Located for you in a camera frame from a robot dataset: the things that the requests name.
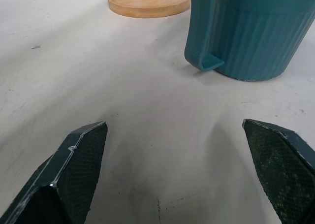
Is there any teal ribbed ceramic mug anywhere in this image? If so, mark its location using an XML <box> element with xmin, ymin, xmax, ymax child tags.
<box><xmin>184</xmin><ymin>0</ymin><xmax>315</xmax><ymax>82</ymax></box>

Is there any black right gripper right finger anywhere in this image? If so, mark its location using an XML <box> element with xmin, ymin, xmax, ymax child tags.
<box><xmin>242</xmin><ymin>119</ymin><xmax>315</xmax><ymax>224</ymax></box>

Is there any round wooden stand base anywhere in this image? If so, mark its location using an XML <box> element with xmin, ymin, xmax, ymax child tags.
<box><xmin>107</xmin><ymin>0</ymin><xmax>192</xmax><ymax>19</ymax></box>

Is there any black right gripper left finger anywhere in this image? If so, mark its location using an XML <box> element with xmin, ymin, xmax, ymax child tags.
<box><xmin>0</xmin><ymin>121</ymin><xmax>108</xmax><ymax>224</ymax></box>

